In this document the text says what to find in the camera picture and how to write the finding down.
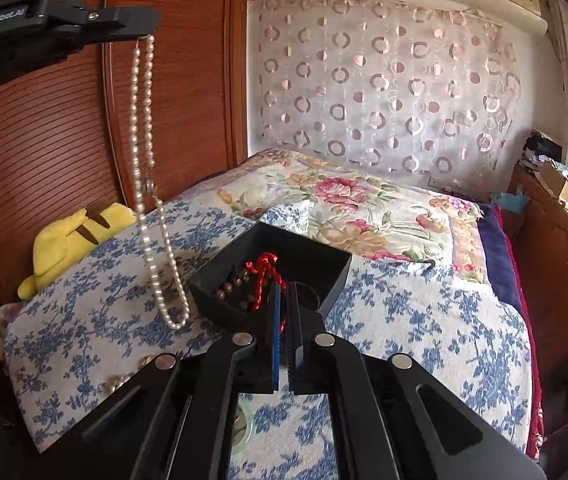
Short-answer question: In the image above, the cardboard box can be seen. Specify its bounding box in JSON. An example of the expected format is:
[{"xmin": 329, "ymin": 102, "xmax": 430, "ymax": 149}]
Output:
[{"xmin": 539, "ymin": 162, "xmax": 568, "ymax": 202}]

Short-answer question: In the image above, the blue tissue packet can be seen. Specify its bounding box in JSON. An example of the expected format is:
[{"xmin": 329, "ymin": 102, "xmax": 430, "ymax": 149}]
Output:
[{"xmin": 494, "ymin": 187, "xmax": 532, "ymax": 212}]

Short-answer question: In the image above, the white pearl necklace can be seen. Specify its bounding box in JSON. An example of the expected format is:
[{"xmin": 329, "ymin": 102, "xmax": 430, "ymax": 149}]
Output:
[{"xmin": 129, "ymin": 35, "xmax": 191, "ymax": 331}]

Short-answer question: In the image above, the blue floral blanket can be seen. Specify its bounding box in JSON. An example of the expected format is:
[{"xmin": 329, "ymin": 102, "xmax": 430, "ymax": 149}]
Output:
[{"xmin": 4, "ymin": 195, "xmax": 540, "ymax": 480}]

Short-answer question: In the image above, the brown wooden wardrobe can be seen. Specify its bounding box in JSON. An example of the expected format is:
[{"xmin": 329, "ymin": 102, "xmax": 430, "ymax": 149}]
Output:
[{"xmin": 0, "ymin": 0, "xmax": 250, "ymax": 306}]

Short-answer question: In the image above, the yellow plush toy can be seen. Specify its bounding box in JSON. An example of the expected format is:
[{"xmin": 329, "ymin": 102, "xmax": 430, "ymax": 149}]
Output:
[{"xmin": 18, "ymin": 203, "xmax": 137, "ymax": 302}]

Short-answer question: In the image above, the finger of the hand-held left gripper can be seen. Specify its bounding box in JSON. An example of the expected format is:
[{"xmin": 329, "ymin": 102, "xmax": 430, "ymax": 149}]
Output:
[
  {"xmin": 52, "ymin": 0, "xmax": 159, "ymax": 27},
  {"xmin": 81, "ymin": 22, "xmax": 159, "ymax": 48}
]

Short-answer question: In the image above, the dark blue blanket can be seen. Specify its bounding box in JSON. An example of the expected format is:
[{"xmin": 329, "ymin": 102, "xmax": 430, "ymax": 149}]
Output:
[{"xmin": 479, "ymin": 202, "xmax": 526, "ymax": 311}]

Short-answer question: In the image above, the pink floral quilt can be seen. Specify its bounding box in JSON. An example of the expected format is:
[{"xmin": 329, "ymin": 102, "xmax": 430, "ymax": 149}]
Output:
[{"xmin": 199, "ymin": 147, "xmax": 490, "ymax": 286}]

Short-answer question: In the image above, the wooden cabinet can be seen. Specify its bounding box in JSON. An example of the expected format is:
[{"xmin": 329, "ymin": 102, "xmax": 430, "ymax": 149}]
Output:
[{"xmin": 509, "ymin": 165, "xmax": 568, "ymax": 411}]

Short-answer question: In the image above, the green bangle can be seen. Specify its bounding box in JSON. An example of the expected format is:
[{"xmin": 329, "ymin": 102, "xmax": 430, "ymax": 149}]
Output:
[{"xmin": 235, "ymin": 394, "xmax": 259, "ymax": 447}]

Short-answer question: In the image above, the wooden bead bracelet red tassel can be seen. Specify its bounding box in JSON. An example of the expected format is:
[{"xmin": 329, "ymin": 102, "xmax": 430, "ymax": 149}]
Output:
[{"xmin": 214, "ymin": 252, "xmax": 286, "ymax": 312}]

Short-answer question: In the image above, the red blanket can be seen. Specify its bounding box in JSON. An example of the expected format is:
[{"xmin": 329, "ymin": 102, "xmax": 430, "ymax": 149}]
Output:
[{"xmin": 494, "ymin": 205, "xmax": 547, "ymax": 461}]

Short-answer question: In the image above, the pile of clothes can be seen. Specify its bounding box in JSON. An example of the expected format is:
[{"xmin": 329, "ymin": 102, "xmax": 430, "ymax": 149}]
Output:
[{"xmin": 521, "ymin": 130, "xmax": 565, "ymax": 166}]

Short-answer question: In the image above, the small pearl bracelet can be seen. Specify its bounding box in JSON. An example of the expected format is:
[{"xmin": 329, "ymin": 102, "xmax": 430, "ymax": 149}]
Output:
[{"xmin": 106, "ymin": 355, "xmax": 157, "ymax": 397}]

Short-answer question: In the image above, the circle patterned sheer cloth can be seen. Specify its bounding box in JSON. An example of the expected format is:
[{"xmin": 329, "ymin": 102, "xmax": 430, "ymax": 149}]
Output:
[{"xmin": 249, "ymin": 0, "xmax": 522, "ymax": 191}]

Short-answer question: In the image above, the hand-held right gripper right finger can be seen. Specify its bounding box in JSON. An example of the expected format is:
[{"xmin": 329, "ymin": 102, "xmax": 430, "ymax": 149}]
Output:
[{"xmin": 286, "ymin": 282, "xmax": 545, "ymax": 480}]

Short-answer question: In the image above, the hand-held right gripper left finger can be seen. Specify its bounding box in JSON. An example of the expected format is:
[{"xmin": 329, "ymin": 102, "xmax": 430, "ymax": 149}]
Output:
[{"xmin": 39, "ymin": 282, "xmax": 287, "ymax": 480}]

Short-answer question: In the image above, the black jewelry box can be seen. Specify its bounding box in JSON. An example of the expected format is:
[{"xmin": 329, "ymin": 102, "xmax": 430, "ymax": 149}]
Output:
[{"xmin": 186, "ymin": 221, "xmax": 354, "ymax": 331}]

